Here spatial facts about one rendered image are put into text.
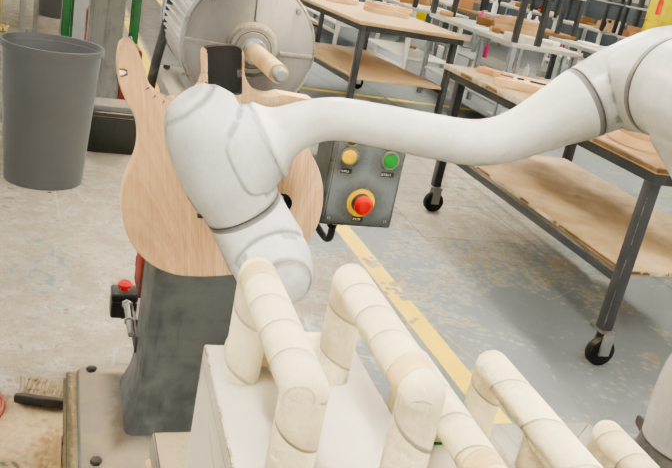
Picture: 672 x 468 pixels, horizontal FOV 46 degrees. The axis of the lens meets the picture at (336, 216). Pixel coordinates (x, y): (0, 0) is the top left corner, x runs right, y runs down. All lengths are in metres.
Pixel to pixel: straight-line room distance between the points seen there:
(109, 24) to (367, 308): 4.47
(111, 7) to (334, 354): 4.40
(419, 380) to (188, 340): 1.37
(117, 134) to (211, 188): 4.05
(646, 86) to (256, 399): 0.61
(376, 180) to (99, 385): 0.95
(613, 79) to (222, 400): 0.67
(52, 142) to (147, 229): 2.86
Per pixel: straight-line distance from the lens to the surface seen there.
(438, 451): 0.81
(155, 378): 1.91
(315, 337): 0.71
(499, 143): 1.06
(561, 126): 1.08
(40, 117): 4.17
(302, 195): 1.40
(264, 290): 0.60
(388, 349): 0.57
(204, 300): 1.83
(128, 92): 1.30
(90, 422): 2.04
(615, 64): 1.09
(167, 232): 1.38
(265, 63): 1.32
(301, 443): 0.52
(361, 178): 1.61
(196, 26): 1.48
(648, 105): 1.02
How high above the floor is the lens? 1.47
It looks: 19 degrees down
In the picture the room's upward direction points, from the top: 11 degrees clockwise
